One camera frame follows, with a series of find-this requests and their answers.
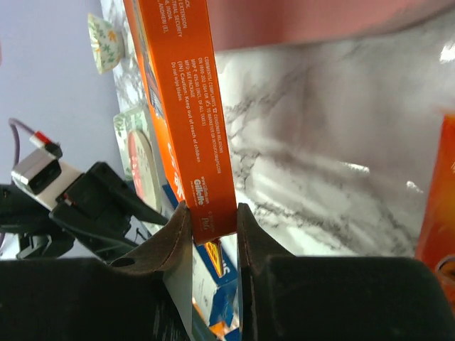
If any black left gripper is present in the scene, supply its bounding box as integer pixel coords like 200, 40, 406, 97
16, 161, 169, 260

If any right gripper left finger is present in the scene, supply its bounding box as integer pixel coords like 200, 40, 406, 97
1, 203, 191, 340

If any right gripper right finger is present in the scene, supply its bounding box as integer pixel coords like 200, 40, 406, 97
237, 203, 454, 340

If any white Harrys razor box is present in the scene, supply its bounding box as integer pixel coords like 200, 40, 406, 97
161, 177, 242, 341

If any orange Gillette box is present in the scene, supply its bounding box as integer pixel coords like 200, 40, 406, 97
414, 106, 455, 313
124, 1, 237, 244

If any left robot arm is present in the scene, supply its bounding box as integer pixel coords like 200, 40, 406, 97
1, 162, 168, 262

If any pink three-tier shelf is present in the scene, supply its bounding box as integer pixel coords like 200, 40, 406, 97
208, 0, 454, 51

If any pink cream round plate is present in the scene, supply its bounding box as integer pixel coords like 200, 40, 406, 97
131, 131, 161, 212

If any floral serving tray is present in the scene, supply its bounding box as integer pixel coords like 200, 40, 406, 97
113, 105, 150, 181

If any small floral bowl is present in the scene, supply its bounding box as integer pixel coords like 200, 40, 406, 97
87, 13, 125, 75

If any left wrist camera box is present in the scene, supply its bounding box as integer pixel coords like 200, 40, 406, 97
11, 131, 82, 211

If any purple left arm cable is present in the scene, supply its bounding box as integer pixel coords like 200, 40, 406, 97
0, 118, 36, 249

